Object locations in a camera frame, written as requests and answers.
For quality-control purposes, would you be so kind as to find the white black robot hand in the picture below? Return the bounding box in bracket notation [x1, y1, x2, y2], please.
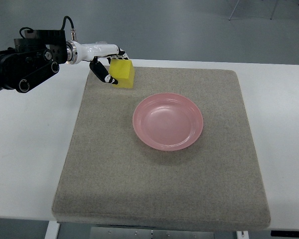
[66, 40, 129, 85]

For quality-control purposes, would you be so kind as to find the yellow foam block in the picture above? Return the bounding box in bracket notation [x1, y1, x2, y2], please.
[109, 59, 135, 89]

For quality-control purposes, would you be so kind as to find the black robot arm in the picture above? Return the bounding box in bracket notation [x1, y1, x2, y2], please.
[0, 16, 73, 93]

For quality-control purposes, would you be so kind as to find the pink plate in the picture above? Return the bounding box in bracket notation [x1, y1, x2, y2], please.
[133, 93, 204, 151]

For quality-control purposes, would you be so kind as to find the beige fabric mat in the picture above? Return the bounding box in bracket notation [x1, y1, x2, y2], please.
[52, 67, 271, 231]

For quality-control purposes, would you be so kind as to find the white table leg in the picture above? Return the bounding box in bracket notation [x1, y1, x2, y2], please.
[44, 221, 60, 239]

